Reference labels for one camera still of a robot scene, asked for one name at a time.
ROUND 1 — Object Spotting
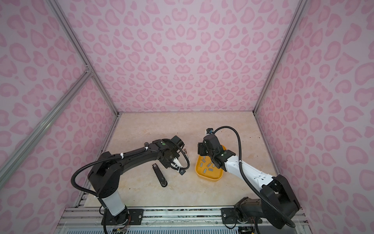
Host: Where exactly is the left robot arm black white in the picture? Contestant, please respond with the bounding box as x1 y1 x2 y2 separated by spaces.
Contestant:
88 136 190 226

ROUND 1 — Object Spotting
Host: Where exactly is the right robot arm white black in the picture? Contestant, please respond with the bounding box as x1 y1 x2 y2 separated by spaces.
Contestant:
197 134 301 229

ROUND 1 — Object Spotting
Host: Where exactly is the black stapler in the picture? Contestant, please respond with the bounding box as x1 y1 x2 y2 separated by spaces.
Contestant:
153 163 168 188

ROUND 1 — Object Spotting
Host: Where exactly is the yellow plastic tray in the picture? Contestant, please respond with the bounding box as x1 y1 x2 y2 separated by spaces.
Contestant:
195 155 224 182

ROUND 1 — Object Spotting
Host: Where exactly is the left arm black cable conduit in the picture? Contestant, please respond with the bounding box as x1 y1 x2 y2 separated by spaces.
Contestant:
71 147 150 197

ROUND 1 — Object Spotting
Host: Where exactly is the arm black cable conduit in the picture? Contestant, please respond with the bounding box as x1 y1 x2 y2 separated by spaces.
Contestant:
206 125 296 228
71 147 150 197

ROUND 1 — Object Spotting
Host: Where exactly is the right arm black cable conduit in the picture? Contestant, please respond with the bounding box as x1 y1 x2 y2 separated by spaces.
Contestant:
206 125 296 228

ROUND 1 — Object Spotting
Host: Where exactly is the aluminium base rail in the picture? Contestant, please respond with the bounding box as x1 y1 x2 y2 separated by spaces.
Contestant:
55 206 311 234

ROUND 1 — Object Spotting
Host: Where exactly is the aluminium frame rail left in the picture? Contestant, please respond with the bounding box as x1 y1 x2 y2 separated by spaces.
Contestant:
0 0 120 205

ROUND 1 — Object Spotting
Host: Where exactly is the aluminium frame rail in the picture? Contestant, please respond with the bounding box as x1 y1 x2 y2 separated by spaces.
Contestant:
253 0 310 116
0 0 120 205

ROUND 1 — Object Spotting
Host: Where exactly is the aluminium frame rail right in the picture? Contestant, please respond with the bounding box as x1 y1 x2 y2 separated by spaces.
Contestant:
253 0 310 116

